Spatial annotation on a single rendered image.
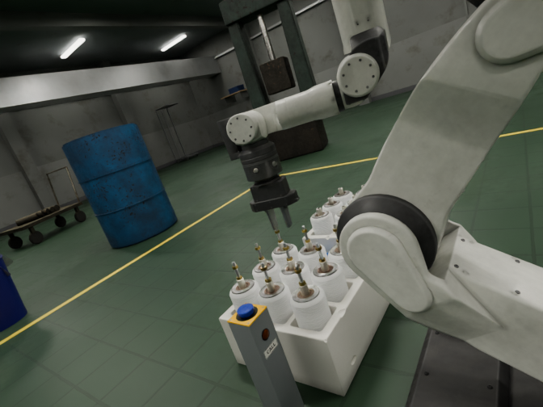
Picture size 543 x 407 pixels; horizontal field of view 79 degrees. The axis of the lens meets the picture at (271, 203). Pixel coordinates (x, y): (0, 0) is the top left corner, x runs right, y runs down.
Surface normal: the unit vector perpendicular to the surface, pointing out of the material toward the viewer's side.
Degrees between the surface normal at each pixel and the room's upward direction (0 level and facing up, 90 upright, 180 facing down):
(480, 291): 90
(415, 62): 90
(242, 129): 90
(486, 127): 112
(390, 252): 90
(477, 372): 0
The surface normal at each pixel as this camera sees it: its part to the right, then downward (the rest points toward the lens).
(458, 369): -0.32, -0.91
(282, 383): 0.76, -0.08
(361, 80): -0.18, 0.41
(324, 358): -0.56, 0.40
